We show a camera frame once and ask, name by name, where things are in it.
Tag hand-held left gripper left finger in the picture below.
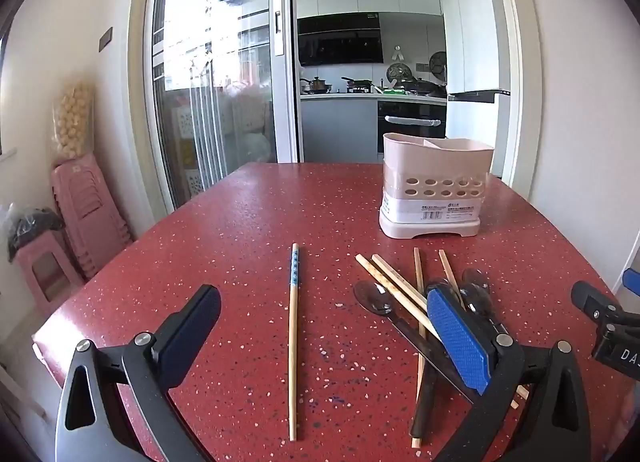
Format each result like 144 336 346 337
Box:
55 285 222 462

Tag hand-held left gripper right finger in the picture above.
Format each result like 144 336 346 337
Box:
425 281 592 462

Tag black handled spoon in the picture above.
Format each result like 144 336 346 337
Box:
460 288 503 338
354 281 476 405
462 269 492 290
410 357 441 438

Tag plain wooden chopstick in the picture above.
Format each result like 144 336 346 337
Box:
355 254 443 343
371 255 433 313
438 249 465 303
411 247 427 449

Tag blue patterned wooden chopstick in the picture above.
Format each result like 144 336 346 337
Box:
288 243 301 442

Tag pink plastic utensil holder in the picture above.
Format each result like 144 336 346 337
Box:
378 133 494 239

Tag stack of pink stools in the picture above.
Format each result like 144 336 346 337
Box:
50 155 136 280

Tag single pink plastic stool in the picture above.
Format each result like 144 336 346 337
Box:
14 237 83 318

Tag black plastic bag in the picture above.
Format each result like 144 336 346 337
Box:
7 207 66 263

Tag black built-in oven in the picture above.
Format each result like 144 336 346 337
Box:
377 100 447 139

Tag bag of beige balls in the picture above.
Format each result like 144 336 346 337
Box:
52 82 96 160

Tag grey lower kitchen cabinets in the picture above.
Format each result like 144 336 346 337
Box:
300 96 379 164

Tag black frying pan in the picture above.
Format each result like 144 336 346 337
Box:
402 77 447 97

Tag sliding glass door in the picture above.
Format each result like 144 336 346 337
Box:
132 0 301 213

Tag white refrigerator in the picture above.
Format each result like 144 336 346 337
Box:
432 0 513 178

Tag black range hood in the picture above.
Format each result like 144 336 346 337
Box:
297 12 386 67

